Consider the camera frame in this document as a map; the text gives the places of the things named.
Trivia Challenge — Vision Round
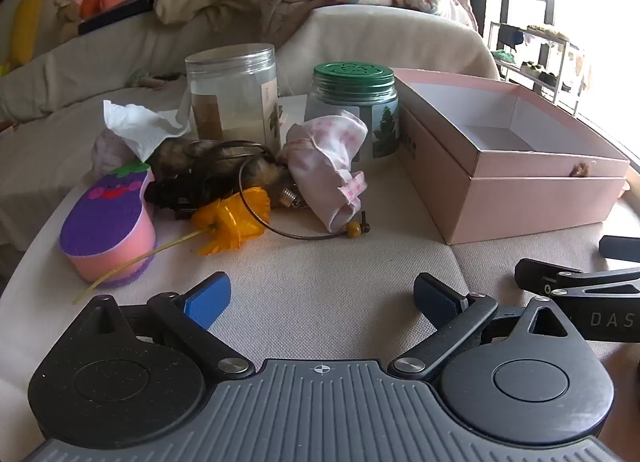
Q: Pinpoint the white tissue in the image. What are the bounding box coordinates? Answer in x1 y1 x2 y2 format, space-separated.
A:
102 99 192 163

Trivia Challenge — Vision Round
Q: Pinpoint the glass jar with green lid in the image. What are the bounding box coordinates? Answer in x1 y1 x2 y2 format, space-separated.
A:
305 62 399 160

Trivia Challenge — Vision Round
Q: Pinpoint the dark flat tray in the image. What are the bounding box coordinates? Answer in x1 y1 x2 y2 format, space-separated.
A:
77 0 156 35

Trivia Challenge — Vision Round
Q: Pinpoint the yellow plush toy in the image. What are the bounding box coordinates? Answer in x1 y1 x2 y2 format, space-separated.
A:
10 0 45 68

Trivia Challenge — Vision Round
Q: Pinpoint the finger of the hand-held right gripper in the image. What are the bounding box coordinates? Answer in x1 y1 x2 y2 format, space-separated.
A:
599 235 640 261
515 258 640 300

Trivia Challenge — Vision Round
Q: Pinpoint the wire loop with bead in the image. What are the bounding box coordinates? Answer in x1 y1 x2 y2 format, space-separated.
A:
239 162 373 242

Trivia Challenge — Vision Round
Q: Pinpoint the black hair claw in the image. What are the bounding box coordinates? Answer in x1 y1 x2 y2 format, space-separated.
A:
145 179 201 219

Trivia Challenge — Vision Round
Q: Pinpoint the clear plastic jar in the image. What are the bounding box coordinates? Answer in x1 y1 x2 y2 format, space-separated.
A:
185 43 280 153

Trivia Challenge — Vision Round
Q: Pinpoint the beige teddy plush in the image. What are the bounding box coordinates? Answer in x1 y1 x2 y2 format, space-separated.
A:
54 0 83 43

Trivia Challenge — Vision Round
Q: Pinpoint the dark brown furry hair accessory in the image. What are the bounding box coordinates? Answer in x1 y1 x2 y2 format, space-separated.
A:
147 139 292 208

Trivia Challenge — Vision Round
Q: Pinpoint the lavender fluffy scrunchie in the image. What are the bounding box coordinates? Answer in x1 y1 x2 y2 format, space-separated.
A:
91 127 136 178

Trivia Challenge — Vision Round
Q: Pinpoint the purple eggplant sponge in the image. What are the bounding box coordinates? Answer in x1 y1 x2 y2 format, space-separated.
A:
59 160 157 288

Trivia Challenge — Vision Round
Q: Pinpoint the pink cardboard box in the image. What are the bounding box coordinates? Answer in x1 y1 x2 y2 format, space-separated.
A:
393 68 632 246

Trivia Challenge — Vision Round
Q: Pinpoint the metal shoe rack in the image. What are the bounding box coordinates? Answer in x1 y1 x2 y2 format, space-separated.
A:
487 21 586 118

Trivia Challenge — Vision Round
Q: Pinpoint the pink checkered cloth pouch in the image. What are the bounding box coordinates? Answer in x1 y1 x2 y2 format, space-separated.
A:
286 111 369 233

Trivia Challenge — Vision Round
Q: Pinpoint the small light bulb charm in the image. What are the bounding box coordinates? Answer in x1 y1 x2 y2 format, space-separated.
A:
279 185 303 210

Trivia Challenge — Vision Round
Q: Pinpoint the orange fabric flower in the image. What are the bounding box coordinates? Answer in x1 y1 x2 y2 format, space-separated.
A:
72 187 272 305

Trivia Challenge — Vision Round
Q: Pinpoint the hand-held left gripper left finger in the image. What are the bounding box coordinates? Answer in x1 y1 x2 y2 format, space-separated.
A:
75 272 256 381

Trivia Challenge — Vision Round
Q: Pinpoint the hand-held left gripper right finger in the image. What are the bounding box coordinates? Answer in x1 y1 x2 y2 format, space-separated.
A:
390 272 581 383

